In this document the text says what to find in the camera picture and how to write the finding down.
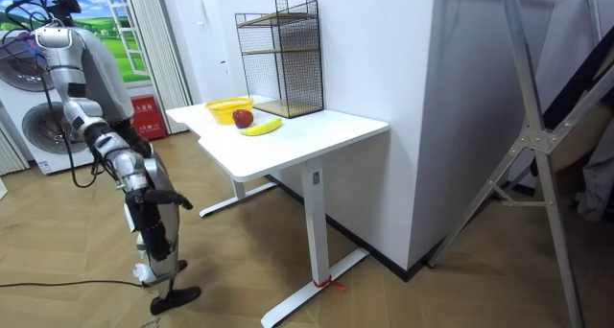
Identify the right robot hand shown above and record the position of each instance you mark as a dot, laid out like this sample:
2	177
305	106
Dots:
151	217

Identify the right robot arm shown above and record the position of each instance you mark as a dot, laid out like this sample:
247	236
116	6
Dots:
72	59

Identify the red box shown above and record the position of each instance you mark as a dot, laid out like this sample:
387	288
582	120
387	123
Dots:
148	118

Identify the yellow plastic basket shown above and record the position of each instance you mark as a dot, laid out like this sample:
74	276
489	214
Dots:
228	109

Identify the red apple soft toy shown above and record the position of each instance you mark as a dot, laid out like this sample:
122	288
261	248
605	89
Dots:
243	118

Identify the yellow banana soft toy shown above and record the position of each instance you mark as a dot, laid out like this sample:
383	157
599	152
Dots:
262	128

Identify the white washing machine tower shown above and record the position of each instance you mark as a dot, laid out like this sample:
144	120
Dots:
33	122

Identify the robot body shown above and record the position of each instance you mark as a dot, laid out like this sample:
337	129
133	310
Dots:
103	74

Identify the white desk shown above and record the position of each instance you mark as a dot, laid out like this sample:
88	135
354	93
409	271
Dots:
288	141

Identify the white pleated folding door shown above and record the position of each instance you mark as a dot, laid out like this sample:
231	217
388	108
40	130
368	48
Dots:
156	54

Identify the grey cloth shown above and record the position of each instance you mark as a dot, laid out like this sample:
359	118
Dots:
597	184

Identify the landscape wall poster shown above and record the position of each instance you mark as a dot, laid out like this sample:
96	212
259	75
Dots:
111	35

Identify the silver metal frame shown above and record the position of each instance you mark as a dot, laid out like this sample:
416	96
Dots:
537	136

